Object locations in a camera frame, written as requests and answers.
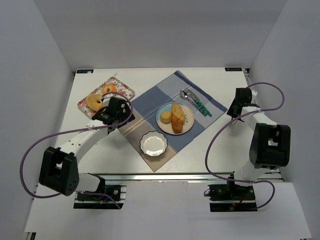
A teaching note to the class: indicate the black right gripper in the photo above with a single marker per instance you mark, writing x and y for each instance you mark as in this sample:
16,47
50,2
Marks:
235,110

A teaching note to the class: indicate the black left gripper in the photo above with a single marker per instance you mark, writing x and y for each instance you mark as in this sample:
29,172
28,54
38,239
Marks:
100,116

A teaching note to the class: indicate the small round bun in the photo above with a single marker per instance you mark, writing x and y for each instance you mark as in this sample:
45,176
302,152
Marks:
166,117

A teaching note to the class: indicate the oblong golden bread roll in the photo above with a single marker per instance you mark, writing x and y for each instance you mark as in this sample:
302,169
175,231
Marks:
176,110

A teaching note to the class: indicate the brown crusty pastry piece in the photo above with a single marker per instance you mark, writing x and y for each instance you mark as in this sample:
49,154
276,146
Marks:
176,124

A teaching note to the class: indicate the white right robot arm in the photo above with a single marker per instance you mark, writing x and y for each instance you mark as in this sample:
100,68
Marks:
270,144

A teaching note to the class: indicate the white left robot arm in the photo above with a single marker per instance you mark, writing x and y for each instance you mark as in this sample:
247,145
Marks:
59,169

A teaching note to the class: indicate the floral serving tray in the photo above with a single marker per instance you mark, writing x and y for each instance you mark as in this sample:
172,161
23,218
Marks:
120,87

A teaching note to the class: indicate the round yellow muffin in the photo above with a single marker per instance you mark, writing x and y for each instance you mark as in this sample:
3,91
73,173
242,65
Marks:
94,102

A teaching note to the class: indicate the patchwork blue grey placemat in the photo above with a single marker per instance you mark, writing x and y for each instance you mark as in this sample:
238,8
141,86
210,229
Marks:
147,105

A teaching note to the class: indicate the blue label sticker right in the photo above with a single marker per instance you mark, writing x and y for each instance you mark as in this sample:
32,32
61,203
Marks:
233,69

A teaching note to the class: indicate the blue label sticker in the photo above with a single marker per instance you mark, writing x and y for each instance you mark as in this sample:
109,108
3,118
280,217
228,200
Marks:
84,71
233,69

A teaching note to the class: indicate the white scalloped bowl black rim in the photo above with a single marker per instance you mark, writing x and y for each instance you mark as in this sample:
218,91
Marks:
153,144

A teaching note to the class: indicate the blue label sticker left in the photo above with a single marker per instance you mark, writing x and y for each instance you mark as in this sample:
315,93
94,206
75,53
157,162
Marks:
84,71

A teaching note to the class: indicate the blue and cream round plate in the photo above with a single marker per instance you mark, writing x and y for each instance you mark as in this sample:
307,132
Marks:
167,128

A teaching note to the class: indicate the glazed ring donut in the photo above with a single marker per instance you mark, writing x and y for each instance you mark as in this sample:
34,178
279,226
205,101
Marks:
109,88

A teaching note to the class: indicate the steel spoon green handle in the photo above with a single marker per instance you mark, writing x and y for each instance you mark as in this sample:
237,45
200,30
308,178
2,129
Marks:
195,103

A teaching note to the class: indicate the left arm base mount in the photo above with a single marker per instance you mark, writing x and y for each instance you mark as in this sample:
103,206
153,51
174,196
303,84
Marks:
106,196

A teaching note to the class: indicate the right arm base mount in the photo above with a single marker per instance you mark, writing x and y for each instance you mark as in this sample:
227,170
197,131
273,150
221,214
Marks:
230,197

